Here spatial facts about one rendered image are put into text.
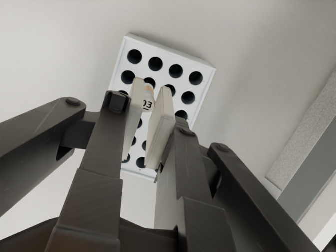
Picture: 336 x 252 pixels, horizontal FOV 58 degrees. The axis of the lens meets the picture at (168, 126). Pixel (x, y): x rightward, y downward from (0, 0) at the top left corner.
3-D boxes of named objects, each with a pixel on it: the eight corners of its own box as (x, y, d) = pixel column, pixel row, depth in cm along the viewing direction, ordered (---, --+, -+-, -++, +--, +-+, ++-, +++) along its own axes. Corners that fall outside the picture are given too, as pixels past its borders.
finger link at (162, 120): (162, 116, 15) (176, 120, 15) (161, 84, 21) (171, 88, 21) (143, 168, 16) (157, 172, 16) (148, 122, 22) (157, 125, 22)
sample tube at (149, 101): (152, 98, 26) (152, 115, 21) (138, 93, 25) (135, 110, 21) (156, 84, 25) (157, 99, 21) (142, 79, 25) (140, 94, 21)
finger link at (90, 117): (112, 162, 14) (45, 143, 13) (121, 123, 18) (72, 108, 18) (122, 132, 13) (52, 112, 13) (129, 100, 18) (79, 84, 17)
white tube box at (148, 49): (167, 167, 34) (168, 186, 30) (94, 145, 33) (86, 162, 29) (209, 62, 30) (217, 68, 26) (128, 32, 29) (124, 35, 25)
